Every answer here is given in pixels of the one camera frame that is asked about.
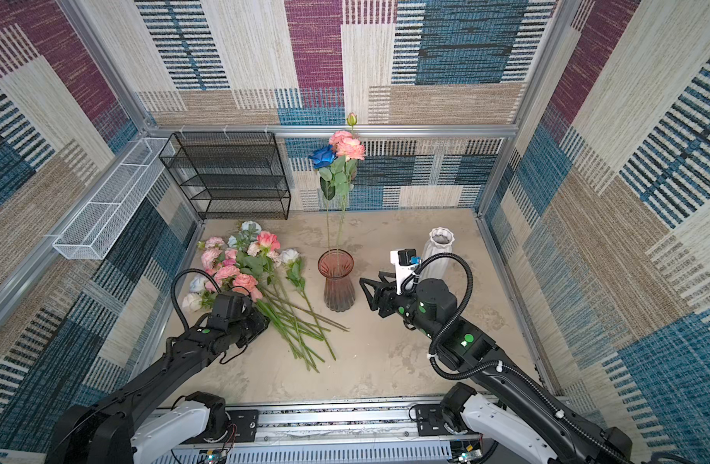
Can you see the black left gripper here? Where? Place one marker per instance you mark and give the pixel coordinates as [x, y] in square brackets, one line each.
[260, 324]

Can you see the black wire mesh shelf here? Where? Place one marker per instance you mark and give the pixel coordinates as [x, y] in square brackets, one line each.
[229, 175]

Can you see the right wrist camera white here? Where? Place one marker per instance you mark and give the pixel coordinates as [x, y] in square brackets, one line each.
[405, 262]

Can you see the red ribbed glass vase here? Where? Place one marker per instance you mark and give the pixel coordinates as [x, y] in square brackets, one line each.
[336, 266]

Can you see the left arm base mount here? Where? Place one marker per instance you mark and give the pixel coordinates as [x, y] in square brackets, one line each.
[224, 423]

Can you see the white ribbed ceramic vase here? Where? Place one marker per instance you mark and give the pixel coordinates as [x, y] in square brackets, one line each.
[440, 240]

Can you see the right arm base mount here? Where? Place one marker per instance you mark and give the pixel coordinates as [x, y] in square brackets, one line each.
[443, 418]

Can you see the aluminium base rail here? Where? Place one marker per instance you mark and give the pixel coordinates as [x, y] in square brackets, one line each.
[402, 429]

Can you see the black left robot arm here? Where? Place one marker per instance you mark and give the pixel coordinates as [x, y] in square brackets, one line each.
[107, 431]

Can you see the pink rose stem with bud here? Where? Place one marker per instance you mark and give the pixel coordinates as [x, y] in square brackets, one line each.
[349, 150]

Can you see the white wire mesh tray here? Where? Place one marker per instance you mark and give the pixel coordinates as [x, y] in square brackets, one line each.
[95, 229]

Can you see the pile of artificial flowers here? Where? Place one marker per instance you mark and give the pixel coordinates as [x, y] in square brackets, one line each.
[249, 263]

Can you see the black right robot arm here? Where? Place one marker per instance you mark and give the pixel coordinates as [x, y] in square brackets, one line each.
[493, 396]

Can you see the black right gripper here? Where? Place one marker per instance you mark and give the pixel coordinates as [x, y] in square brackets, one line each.
[383, 294]

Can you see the white rose stem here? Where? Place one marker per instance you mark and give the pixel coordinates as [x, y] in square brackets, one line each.
[293, 264]

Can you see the blue artificial rose stem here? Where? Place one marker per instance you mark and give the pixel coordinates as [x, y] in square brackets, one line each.
[321, 160]

